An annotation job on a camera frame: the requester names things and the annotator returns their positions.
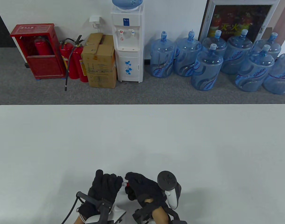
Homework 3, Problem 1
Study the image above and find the person's left hand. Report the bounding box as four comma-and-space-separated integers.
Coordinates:
78, 170, 124, 218

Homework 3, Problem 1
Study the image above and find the person's right hand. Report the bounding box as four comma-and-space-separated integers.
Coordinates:
125, 172, 167, 207

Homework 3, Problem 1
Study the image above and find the person's right forearm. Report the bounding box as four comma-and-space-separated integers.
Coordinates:
145, 206, 171, 224

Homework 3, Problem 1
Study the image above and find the black white right hand controller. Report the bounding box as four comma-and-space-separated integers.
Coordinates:
157, 171, 182, 210

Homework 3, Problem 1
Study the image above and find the brown cardboard box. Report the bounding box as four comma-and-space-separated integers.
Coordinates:
81, 33, 117, 89

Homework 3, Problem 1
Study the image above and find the red fire extinguisher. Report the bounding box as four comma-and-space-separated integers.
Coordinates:
64, 35, 89, 92
34, 35, 53, 56
59, 38, 80, 80

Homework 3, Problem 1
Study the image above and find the white water dispenser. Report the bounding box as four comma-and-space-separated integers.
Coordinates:
110, 4, 145, 83

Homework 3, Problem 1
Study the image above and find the group of blue water jugs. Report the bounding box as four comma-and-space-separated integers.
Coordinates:
150, 29, 285, 95

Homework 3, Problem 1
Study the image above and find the red fire extinguisher cabinet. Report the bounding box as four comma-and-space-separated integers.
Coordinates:
10, 23, 66, 80

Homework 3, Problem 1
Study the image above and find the blue dispenser bottle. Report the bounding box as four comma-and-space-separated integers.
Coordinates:
112, 0, 143, 10

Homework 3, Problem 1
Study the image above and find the framed poster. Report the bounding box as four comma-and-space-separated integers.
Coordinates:
198, 0, 281, 43

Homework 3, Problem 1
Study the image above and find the black glove cable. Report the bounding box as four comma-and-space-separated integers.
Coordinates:
61, 198, 79, 224

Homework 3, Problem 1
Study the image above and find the white wall socket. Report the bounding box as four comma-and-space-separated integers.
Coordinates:
89, 15, 101, 29

